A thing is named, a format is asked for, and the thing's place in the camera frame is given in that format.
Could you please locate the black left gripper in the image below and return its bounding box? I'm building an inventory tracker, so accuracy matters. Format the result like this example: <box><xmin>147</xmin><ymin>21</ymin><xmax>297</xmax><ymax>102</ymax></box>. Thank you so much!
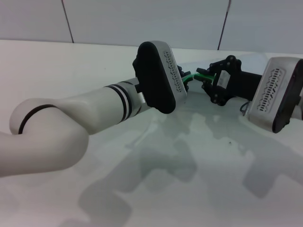
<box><xmin>177</xmin><ymin>66</ymin><xmax>192</xmax><ymax>92</ymax></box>

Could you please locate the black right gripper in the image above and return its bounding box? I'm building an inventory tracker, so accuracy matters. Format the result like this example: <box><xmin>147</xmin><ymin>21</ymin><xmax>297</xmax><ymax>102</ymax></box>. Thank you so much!
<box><xmin>196</xmin><ymin>55</ymin><xmax>263</xmax><ymax>107</ymax></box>

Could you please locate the clear green-edged document bag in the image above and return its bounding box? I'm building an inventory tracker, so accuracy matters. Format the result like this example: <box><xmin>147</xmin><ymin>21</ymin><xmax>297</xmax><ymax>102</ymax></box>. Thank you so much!
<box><xmin>125</xmin><ymin>60</ymin><xmax>303</xmax><ymax>166</ymax></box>

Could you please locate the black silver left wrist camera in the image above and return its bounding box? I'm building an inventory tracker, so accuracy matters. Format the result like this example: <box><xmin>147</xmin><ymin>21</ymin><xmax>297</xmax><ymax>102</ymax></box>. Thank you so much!
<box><xmin>132</xmin><ymin>41</ymin><xmax>187</xmax><ymax>115</ymax></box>

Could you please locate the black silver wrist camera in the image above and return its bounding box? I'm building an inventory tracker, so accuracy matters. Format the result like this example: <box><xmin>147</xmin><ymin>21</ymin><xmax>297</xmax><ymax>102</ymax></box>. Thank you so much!
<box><xmin>132</xmin><ymin>41</ymin><xmax>187</xmax><ymax>115</ymax></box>
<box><xmin>245</xmin><ymin>56</ymin><xmax>303</xmax><ymax>134</ymax></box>

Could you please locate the black right arm connector cable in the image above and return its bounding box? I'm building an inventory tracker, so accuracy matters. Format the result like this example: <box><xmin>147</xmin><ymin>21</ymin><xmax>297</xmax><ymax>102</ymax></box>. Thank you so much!
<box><xmin>239</xmin><ymin>101</ymin><xmax>252</xmax><ymax>117</ymax></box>

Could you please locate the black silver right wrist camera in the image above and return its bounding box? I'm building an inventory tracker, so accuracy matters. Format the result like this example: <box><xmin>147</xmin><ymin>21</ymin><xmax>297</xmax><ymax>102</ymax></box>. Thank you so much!
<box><xmin>245</xmin><ymin>56</ymin><xmax>303</xmax><ymax>134</ymax></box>

